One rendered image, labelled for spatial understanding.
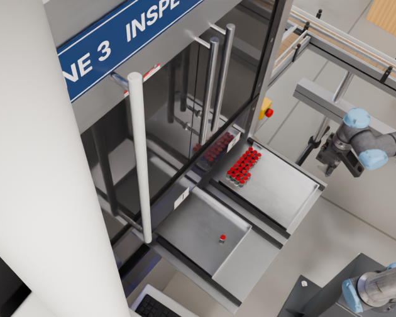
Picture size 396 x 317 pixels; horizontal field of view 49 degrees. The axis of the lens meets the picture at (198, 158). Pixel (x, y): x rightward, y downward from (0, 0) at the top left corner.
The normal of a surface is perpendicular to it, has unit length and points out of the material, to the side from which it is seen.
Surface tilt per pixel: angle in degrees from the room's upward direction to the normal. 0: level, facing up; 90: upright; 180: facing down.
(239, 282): 0
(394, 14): 90
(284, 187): 0
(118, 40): 90
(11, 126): 90
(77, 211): 90
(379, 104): 0
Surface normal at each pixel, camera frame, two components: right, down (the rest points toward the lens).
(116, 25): 0.78, 0.55
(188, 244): 0.07, -0.54
